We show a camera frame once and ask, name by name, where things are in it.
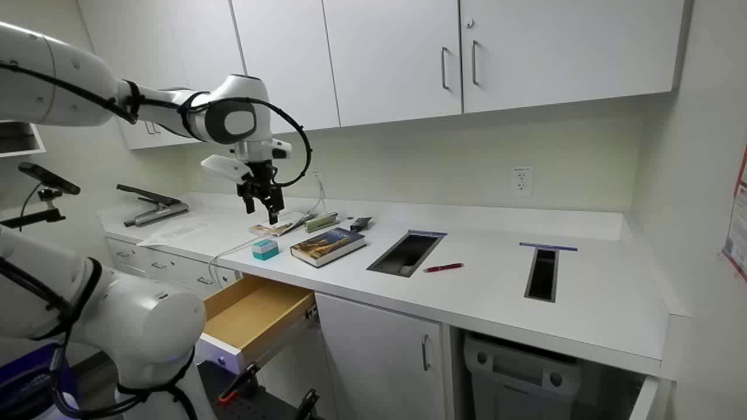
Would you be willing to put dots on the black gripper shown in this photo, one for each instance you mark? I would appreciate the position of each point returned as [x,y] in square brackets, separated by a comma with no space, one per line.
[260,179]

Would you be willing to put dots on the red pen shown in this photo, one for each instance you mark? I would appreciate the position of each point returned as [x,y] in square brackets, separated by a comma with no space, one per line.
[445,268]

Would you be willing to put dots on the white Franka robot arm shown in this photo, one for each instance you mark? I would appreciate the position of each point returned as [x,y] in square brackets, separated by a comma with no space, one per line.
[47,77]

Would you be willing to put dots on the open wooden kitchen drawer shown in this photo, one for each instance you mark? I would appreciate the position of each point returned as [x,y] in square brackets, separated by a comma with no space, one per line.
[253,312]

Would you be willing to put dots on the white closed drawer fronts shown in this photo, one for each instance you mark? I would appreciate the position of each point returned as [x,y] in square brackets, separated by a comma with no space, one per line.
[167,269]

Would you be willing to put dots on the white open cabinet door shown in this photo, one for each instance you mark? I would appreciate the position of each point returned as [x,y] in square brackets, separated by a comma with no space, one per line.
[645,401]

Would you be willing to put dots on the stack of papers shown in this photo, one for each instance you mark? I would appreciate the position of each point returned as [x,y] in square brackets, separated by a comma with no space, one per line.
[273,230]

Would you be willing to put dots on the small teal box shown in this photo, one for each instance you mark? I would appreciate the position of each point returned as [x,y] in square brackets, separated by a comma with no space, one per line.
[264,248]

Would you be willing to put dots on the green flat pack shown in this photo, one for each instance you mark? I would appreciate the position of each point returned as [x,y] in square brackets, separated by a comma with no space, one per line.
[324,223]

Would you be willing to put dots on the hardcover book with colourful cover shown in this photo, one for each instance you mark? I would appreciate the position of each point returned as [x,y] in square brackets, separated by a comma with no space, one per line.
[327,245]

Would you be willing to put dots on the small dark object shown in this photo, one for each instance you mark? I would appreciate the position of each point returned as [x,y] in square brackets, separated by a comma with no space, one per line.
[360,226]

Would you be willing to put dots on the metal tongs on counter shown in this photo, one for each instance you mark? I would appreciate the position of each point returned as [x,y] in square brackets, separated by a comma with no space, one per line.
[155,209]

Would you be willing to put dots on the square counter trash opening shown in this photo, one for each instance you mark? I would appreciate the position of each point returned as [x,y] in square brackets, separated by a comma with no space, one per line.
[407,254]

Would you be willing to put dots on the red and black clamp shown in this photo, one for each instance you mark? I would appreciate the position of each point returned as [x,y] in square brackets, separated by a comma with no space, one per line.
[235,387]

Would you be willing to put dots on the white lower cabinet door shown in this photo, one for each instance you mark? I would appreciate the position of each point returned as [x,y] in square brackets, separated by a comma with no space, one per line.
[378,362]

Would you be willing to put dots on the blue bin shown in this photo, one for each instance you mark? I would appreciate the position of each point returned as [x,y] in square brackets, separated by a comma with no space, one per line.
[32,381]

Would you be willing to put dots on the narrow counter slot blue strip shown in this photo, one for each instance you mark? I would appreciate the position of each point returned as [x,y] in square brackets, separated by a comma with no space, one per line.
[542,273]

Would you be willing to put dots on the grey trash bin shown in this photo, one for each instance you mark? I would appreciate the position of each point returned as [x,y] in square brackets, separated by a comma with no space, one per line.
[521,381]

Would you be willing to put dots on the wide white upper cabinet door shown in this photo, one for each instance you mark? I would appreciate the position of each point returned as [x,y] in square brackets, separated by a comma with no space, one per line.
[575,48]

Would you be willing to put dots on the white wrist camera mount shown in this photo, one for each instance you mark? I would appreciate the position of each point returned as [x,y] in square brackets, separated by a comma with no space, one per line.
[224,166]

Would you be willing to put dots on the black camera on stand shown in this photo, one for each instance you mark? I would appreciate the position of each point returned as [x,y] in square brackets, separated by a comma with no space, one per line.
[47,179]

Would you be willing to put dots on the white wall shelf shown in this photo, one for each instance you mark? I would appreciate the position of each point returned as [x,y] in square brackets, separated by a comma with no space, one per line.
[19,142]

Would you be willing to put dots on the white wall power outlet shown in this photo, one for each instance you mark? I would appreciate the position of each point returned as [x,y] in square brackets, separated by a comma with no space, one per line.
[521,179]

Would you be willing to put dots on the wall poster with red border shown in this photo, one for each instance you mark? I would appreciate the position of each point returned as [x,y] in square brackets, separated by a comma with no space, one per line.
[736,226]

